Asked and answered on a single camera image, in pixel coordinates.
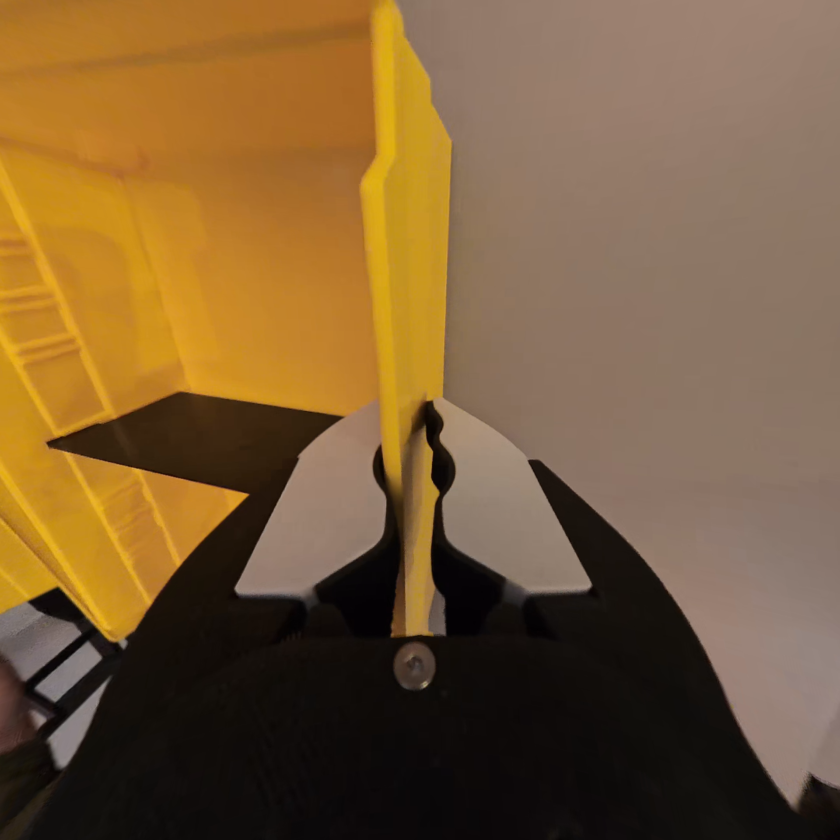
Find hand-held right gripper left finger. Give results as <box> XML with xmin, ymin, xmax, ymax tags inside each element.
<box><xmin>234</xmin><ymin>399</ymin><xmax>401</xmax><ymax>636</ymax></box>

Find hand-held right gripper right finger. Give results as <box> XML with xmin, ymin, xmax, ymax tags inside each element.
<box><xmin>425</xmin><ymin>395</ymin><xmax>593</xmax><ymax>636</ymax></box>

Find yellow plastic bin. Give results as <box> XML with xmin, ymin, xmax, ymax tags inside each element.
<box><xmin>0</xmin><ymin>0</ymin><xmax>455</xmax><ymax>643</ymax></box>

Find black bin divider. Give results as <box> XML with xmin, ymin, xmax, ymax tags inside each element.
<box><xmin>46</xmin><ymin>391</ymin><xmax>347</xmax><ymax>495</ymax></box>

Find olive green trousers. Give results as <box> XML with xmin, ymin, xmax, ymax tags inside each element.
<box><xmin>0</xmin><ymin>740</ymin><xmax>61</xmax><ymax>840</ymax></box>

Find black metal frame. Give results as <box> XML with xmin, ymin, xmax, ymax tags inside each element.
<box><xmin>21</xmin><ymin>586</ymin><xmax>127</xmax><ymax>726</ymax></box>

